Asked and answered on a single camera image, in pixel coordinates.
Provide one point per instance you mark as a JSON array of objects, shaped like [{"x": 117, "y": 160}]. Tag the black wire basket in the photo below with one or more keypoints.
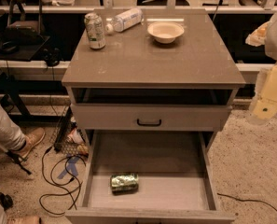
[{"x": 67, "y": 138}]

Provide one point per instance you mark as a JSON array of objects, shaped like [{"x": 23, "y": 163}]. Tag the tan shoe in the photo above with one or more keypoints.
[{"x": 32, "y": 139}]

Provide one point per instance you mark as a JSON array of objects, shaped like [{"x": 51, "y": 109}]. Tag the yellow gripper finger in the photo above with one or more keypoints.
[{"x": 263, "y": 106}]

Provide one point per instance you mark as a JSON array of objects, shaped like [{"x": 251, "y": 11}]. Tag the open grey drawer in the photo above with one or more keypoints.
[{"x": 174, "y": 173}]

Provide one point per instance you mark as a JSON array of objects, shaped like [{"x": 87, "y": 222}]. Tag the closed grey drawer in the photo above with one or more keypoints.
[{"x": 208, "y": 118}]

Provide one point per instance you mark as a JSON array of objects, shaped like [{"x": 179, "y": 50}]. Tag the black headphones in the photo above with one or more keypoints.
[{"x": 52, "y": 57}]

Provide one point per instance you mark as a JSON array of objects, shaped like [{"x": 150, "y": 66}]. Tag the grey drawer cabinet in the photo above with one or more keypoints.
[{"x": 134, "y": 69}]

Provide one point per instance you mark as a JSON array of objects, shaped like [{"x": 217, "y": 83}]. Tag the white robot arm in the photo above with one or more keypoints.
[{"x": 266, "y": 35}]

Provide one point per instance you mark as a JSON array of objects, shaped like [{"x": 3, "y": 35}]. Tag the black bag on shelf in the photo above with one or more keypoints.
[{"x": 22, "y": 31}]

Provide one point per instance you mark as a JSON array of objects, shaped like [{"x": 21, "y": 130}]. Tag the white upright soda can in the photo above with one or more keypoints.
[{"x": 95, "y": 30}]

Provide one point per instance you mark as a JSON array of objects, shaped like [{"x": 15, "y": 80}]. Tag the person leg in light trousers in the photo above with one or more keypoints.
[{"x": 11, "y": 135}]

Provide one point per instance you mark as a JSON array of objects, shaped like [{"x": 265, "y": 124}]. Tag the clear plastic water bottle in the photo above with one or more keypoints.
[{"x": 124, "y": 20}]

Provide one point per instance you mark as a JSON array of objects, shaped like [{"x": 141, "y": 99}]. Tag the green crushed can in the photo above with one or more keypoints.
[{"x": 124, "y": 182}]

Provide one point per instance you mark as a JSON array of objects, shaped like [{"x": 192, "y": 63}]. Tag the black drawer handle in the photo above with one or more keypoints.
[{"x": 155, "y": 123}]

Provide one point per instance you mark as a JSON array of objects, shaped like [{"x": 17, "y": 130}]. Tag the white bowl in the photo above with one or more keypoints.
[{"x": 165, "y": 32}]

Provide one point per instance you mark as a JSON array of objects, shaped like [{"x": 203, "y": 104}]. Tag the black tripod leg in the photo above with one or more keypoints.
[{"x": 16, "y": 158}]

